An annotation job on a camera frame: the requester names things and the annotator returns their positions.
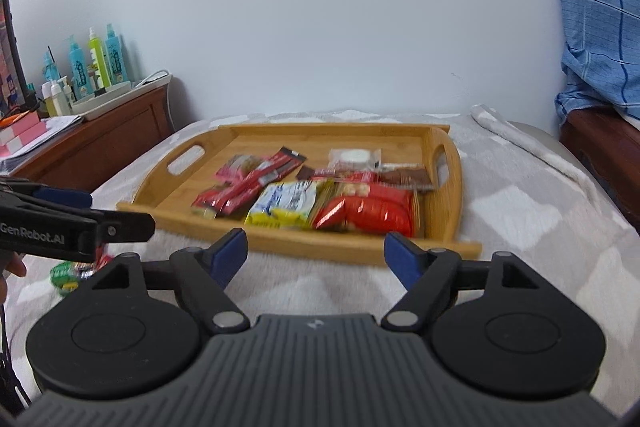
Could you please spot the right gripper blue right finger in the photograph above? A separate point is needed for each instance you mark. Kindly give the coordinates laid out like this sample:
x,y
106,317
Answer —
x,y
428,278

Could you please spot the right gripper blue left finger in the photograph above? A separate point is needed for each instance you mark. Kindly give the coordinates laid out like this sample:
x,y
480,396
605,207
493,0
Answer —
x,y
202,275

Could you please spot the green snack packet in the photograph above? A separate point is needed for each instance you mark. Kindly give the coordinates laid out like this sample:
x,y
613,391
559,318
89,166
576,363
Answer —
x,y
66,276

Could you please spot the gold red snack packet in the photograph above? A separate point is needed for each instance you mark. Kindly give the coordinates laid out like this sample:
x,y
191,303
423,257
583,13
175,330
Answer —
x,y
205,203

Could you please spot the large red nut snack bag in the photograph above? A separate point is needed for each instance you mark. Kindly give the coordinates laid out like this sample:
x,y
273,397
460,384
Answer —
x,y
369,208

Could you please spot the long red stick packet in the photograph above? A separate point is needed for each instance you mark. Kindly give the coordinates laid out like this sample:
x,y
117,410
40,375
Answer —
x,y
235,196

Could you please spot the yellow Ameria snack packet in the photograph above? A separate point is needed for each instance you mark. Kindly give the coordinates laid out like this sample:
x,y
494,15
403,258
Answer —
x,y
289,205

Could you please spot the pink snack packet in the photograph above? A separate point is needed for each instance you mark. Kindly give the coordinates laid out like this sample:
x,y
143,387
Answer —
x,y
238,167

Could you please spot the red chocolate wafer bar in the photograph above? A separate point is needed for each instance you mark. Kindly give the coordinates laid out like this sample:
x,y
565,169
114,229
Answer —
x,y
339,175

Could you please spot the clear packet white candy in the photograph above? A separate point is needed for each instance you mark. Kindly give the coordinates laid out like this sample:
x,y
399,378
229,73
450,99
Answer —
x,y
358,159

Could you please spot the red Biscoff biscuit packet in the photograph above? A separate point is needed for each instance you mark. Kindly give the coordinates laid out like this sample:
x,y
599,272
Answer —
x,y
97,262

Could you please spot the brown almond cake packet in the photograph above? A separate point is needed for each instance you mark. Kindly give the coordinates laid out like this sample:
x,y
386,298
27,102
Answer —
x,y
406,176

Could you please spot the operator hand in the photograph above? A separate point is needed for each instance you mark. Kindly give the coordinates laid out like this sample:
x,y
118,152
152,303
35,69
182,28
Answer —
x,y
14,265

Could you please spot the wooden side cabinet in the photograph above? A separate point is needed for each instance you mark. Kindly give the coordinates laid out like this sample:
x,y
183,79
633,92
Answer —
x,y
90,153

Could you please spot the pink and white boxes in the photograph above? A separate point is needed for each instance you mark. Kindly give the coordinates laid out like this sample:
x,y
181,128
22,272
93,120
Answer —
x,y
18,131

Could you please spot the small white bottle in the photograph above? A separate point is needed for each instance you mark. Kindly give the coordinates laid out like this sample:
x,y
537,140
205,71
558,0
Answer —
x,y
59,100

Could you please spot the grey checkered blanket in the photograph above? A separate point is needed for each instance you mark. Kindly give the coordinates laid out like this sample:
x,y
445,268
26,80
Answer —
x,y
513,201

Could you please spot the white tray on cabinet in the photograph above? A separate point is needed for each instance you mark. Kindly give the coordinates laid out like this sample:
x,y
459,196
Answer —
x,y
95,106

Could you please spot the bamboo serving tray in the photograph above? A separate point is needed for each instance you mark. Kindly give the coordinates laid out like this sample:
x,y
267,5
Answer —
x,y
169,189

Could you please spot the teal spray bottle left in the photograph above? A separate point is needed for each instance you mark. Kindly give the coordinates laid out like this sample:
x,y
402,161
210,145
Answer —
x,y
81,80

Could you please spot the teal spray bottle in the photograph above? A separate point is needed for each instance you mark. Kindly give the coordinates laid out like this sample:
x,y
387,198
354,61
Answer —
x,y
81,80
115,56

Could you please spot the small teal bottle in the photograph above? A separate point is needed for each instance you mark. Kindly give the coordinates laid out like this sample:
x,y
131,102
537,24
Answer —
x,y
50,68

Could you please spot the lime green spray bottle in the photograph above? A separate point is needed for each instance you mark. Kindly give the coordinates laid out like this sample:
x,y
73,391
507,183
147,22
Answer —
x,y
99,60

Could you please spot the teal spray bottle right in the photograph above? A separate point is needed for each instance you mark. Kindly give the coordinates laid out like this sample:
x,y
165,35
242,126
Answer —
x,y
115,56

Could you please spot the wooden chair on right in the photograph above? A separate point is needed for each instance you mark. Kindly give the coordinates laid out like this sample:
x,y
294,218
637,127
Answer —
x,y
608,146

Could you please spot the blue plaid cloth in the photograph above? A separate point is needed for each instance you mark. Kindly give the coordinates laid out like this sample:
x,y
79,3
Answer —
x,y
600,59

